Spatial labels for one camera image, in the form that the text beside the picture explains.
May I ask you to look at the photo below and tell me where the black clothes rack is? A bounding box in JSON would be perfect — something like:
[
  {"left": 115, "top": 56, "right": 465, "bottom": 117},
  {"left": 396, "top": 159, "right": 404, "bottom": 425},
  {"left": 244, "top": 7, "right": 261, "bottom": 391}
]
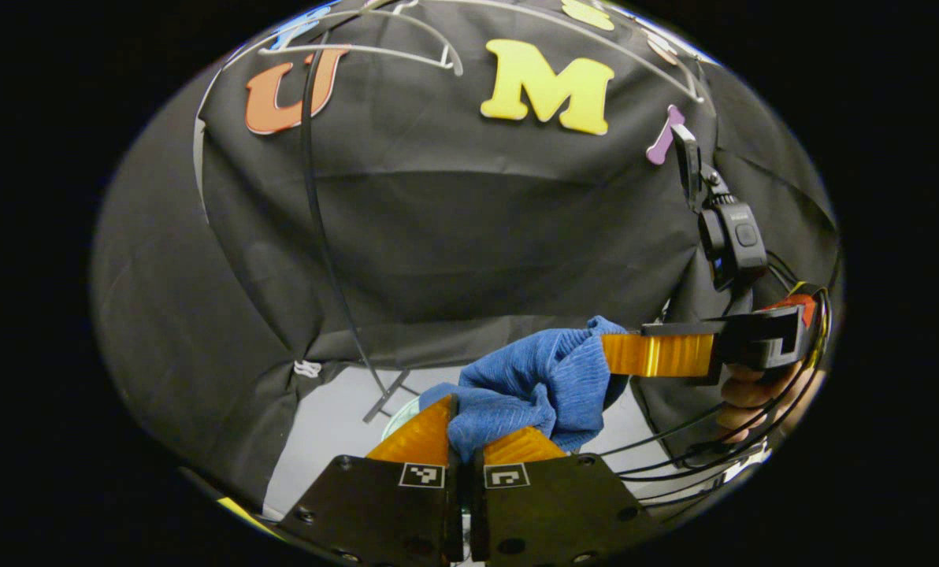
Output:
[{"left": 299, "top": 30, "right": 412, "bottom": 424}]

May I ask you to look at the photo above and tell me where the black backdrop cloth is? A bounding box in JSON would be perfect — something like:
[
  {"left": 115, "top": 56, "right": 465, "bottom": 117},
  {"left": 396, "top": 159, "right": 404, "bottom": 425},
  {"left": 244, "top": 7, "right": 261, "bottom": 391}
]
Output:
[{"left": 91, "top": 0, "right": 841, "bottom": 505}]

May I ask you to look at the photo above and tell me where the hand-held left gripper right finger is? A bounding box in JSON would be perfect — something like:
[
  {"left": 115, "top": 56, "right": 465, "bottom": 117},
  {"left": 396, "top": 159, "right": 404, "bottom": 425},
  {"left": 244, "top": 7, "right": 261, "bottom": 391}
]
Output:
[{"left": 469, "top": 427, "right": 664, "bottom": 567}]

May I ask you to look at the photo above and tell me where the white plastic hanger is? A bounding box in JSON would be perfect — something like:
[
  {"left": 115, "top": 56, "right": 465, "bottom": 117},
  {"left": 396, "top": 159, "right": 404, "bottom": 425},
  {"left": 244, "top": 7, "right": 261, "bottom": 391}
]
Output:
[
  {"left": 225, "top": 0, "right": 465, "bottom": 77},
  {"left": 406, "top": 0, "right": 708, "bottom": 105}
]

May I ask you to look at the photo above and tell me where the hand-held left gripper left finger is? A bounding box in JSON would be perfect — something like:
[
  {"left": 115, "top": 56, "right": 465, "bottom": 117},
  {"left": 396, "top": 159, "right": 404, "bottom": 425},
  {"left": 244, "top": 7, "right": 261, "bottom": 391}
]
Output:
[{"left": 279, "top": 395, "right": 465, "bottom": 567}]

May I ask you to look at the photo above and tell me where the blue shirt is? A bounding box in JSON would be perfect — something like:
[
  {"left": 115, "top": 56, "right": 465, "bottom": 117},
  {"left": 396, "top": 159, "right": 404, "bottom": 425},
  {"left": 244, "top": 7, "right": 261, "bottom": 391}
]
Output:
[{"left": 418, "top": 315, "right": 633, "bottom": 465}]

